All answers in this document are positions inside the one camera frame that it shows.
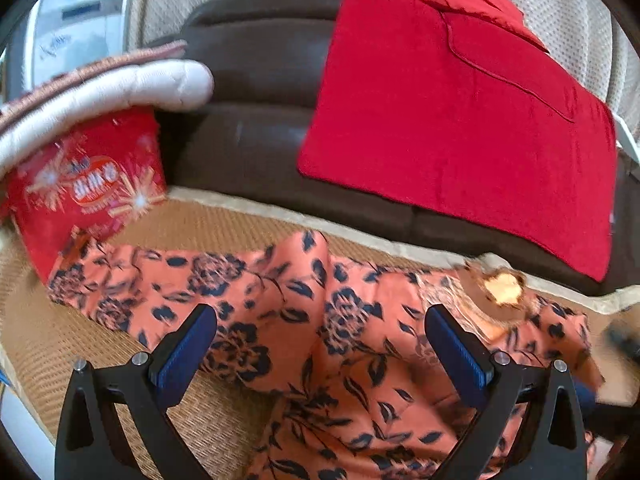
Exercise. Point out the white pink folded quilt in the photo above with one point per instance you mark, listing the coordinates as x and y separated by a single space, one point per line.
160 77

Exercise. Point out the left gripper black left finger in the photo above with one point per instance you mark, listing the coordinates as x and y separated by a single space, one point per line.
91 443

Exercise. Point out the orange navy floral garment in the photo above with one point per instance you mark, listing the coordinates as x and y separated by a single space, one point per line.
362 394

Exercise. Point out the dark brown leather headboard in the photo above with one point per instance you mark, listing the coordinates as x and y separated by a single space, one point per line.
267 57

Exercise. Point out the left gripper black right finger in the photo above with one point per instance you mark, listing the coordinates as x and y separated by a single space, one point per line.
550 443

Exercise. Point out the red folded cloth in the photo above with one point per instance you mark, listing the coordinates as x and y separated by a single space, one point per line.
456 107

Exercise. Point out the red firework gift bag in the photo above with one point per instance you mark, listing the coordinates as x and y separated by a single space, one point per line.
96 178

